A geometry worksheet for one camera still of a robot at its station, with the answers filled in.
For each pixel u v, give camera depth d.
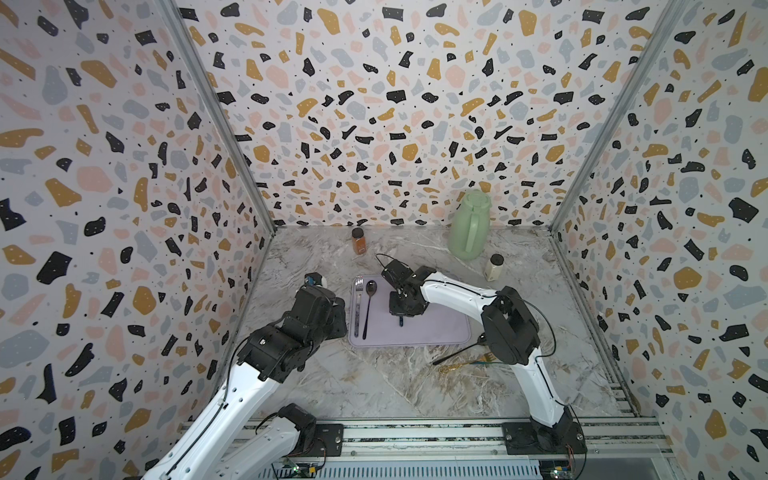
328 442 0.73
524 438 0.73
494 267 1.00
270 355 0.45
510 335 0.55
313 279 0.63
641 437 0.76
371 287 1.02
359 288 1.03
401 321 0.93
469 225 0.95
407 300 0.73
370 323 0.95
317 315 0.52
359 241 1.10
